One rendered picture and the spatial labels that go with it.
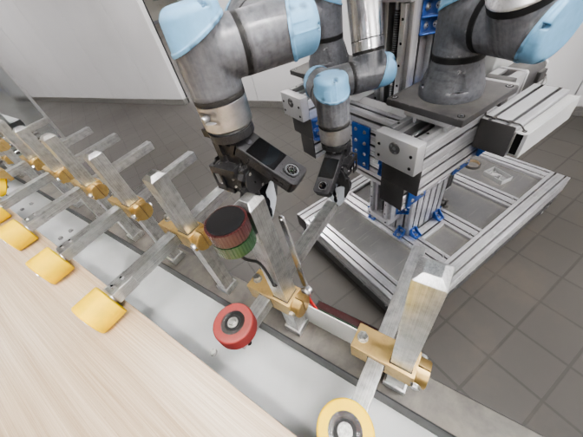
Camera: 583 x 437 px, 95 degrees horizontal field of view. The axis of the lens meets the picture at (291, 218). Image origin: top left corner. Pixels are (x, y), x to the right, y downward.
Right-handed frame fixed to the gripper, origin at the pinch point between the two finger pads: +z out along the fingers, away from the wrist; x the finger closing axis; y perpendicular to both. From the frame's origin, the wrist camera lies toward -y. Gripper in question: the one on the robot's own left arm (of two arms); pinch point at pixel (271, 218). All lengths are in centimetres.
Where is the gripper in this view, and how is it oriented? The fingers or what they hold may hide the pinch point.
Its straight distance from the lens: 55.1
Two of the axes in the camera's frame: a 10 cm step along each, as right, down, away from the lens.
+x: -5.3, 6.7, -5.2
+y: -8.3, -2.8, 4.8
